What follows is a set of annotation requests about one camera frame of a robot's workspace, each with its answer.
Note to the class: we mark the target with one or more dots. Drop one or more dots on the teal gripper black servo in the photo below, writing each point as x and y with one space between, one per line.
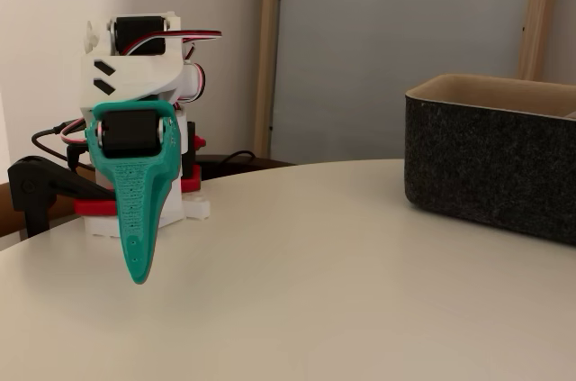
130 137

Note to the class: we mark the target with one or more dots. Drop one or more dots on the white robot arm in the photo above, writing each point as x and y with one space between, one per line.
135 75

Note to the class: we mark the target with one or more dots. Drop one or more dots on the dark grey felt basket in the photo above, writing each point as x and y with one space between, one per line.
472 165

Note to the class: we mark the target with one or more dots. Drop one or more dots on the black clamp with red pad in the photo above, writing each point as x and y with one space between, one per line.
191 180
31 183

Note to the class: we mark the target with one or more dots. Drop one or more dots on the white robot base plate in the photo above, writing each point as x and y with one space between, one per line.
101 225

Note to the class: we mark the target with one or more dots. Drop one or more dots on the wooden shelf post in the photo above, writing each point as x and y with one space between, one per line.
540 16
267 61

